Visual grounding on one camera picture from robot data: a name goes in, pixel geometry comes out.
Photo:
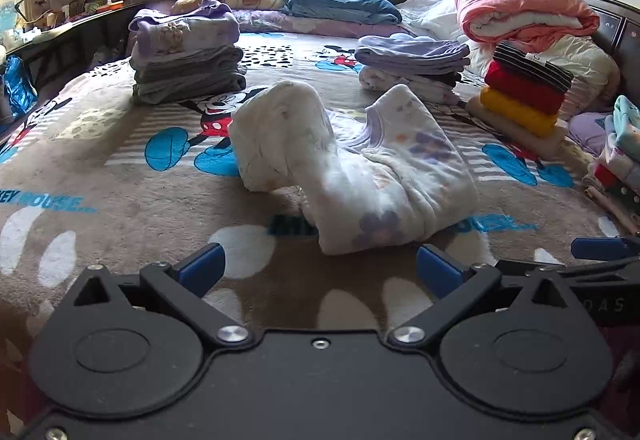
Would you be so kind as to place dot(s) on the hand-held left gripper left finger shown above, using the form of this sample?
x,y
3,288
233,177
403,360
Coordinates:
x,y
202,267

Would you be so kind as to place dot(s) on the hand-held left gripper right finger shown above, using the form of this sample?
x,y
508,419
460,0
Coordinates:
x,y
440,270

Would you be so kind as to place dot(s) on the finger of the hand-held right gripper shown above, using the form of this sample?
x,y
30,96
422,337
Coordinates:
x,y
600,249
600,270

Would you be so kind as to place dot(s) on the white floral fleece top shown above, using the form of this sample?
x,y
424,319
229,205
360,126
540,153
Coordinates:
x,y
380,180

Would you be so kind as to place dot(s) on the pile of printed folded clothes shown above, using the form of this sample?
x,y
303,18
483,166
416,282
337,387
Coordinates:
x,y
620,170

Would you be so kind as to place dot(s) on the person's maroon clothing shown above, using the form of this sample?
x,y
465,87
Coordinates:
x,y
622,355

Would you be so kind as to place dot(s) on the light purple garment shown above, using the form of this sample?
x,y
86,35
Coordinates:
x,y
590,132

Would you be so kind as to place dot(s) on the brown cartoon printed blanket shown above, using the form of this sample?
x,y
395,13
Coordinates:
x,y
125,180

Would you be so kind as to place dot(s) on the beige folded garment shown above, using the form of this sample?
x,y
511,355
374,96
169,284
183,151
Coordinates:
x,y
520,140

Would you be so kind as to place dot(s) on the yellow folded garment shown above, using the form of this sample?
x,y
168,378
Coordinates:
x,y
515,112

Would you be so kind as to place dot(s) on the red folded garment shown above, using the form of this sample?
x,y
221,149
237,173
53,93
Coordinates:
x,y
525,90

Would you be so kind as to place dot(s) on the cream quilt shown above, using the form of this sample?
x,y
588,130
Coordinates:
x,y
585,65

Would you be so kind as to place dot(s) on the white printed folded garment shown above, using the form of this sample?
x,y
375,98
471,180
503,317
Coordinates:
x,y
395,82

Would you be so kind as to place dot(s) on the striped black folded garment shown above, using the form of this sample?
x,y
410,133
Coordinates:
x,y
535,65

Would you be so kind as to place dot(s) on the purple folded garment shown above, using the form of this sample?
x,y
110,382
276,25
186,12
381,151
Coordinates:
x,y
410,52

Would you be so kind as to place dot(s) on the white crumpled sheet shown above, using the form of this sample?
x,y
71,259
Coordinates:
x,y
435,17

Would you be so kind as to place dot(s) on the blue plastic bag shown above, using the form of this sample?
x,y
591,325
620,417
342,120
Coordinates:
x,y
20,87

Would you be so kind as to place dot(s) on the pink quilt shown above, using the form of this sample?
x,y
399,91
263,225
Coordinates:
x,y
525,2

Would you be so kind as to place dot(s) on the blue folded blanket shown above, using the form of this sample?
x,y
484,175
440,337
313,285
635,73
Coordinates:
x,y
340,5

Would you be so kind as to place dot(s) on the cluttered side shelf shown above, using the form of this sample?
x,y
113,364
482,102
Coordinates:
x,y
45,15

